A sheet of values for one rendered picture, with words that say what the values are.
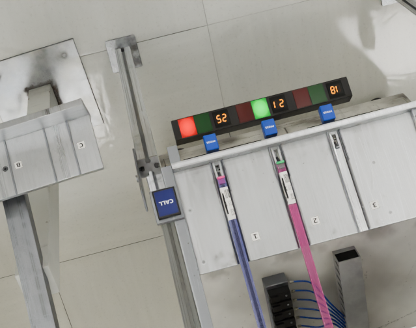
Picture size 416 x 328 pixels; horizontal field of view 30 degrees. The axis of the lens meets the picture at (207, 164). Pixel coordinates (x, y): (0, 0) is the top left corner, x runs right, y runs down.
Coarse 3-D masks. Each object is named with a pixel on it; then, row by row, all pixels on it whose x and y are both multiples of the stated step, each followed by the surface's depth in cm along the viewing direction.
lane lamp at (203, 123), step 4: (196, 116) 146; (200, 116) 146; (204, 116) 146; (208, 116) 146; (196, 120) 146; (200, 120) 146; (204, 120) 146; (208, 120) 146; (196, 124) 146; (200, 124) 146; (204, 124) 146; (208, 124) 146; (200, 128) 145; (204, 128) 145; (208, 128) 145; (212, 128) 145; (200, 132) 145
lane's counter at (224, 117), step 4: (212, 112) 146; (216, 112) 146; (220, 112) 146; (224, 112) 146; (216, 116) 146; (220, 116) 146; (224, 116) 146; (228, 116) 146; (216, 120) 146; (220, 120) 146; (224, 120) 146; (228, 120) 146; (216, 124) 146; (220, 124) 146; (224, 124) 146; (228, 124) 146
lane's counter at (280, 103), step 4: (276, 96) 147; (280, 96) 147; (284, 96) 147; (272, 100) 147; (276, 100) 147; (280, 100) 147; (284, 100) 147; (272, 104) 147; (276, 104) 147; (280, 104) 147; (284, 104) 147; (272, 108) 146; (276, 108) 146; (280, 108) 146; (284, 108) 146; (276, 112) 146
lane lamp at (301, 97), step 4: (304, 88) 147; (292, 92) 147; (296, 92) 147; (300, 92) 147; (304, 92) 147; (308, 92) 147; (296, 96) 147; (300, 96) 147; (304, 96) 147; (308, 96) 147; (296, 100) 147; (300, 100) 147; (304, 100) 147; (308, 100) 147; (296, 104) 146; (300, 104) 146; (304, 104) 146; (308, 104) 146
